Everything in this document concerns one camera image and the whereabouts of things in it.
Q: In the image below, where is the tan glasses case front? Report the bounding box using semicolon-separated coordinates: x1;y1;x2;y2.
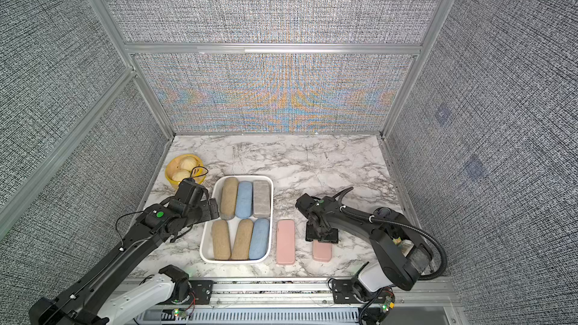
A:
220;177;239;221

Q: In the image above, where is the tan glasses case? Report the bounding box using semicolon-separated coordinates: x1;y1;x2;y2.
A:
212;220;232;261
231;219;254;260
220;177;239;221

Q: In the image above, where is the pink glasses case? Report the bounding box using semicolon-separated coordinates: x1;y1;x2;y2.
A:
276;219;296;266
312;241;333;263

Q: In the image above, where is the grey rectangular glasses case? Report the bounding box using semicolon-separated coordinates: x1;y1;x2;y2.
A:
253;180;271;218

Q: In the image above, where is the tan glasses case back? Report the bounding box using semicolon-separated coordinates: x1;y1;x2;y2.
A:
231;219;254;260

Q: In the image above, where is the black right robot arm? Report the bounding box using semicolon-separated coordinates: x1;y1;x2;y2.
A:
296;189;447;302

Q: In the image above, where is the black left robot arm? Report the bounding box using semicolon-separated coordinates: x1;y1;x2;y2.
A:
29;178;218;324

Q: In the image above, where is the white plastic storage tray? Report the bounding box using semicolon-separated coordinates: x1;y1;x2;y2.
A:
200;175;274;264

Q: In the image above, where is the steamed bun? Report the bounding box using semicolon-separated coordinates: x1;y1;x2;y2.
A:
172;169;191;184
179;156;198;172

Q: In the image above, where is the yellow bamboo steamer basket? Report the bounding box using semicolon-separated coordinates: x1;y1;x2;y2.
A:
165;154;209;190

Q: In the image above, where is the dark round object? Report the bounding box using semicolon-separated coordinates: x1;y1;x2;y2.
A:
373;207;391;218

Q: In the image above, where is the black corrugated cable conduit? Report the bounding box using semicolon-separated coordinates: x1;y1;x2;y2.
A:
331;187;449;281

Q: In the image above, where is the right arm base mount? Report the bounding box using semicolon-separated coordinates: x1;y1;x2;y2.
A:
328;278;395;305

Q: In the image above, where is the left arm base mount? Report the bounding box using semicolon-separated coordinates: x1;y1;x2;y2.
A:
160;280;215;307

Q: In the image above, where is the aluminium front rail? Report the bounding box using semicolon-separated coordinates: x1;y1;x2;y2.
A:
102;275;467;324

